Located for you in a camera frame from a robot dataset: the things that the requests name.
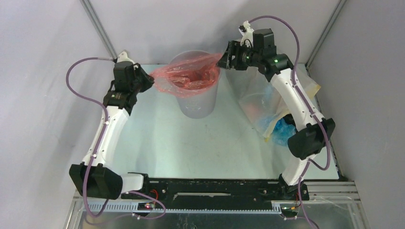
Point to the white plastic trash bin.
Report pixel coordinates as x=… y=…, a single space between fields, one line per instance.
x=202 y=102

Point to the left aluminium corner post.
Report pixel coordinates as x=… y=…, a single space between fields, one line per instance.
x=99 y=28

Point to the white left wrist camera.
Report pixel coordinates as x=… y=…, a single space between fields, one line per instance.
x=123 y=57

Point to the large translucent plastic bag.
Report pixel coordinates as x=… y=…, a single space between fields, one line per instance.
x=266 y=102

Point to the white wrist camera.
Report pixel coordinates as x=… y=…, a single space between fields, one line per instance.
x=123 y=57
x=247 y=34

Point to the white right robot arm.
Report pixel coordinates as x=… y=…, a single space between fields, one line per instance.
x=258 y=49

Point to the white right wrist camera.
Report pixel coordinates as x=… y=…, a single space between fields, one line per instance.
x=247 y=34

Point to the aluminium corner post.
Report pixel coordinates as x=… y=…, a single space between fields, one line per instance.
x=99 y=28
x=325 y=32

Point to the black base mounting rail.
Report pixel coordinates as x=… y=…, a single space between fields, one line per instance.
x=221 y=194

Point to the red plastic trash bag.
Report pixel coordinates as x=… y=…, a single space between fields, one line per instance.
x=182 y=79

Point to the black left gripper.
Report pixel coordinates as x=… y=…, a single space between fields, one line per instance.
x=149 y=80

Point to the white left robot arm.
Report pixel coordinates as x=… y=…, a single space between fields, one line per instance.
x=95 y=176

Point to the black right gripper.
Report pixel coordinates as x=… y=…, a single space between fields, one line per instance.
x=229 y=55

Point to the right aluminium corner post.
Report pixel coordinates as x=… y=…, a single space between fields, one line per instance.
x=325 y=32

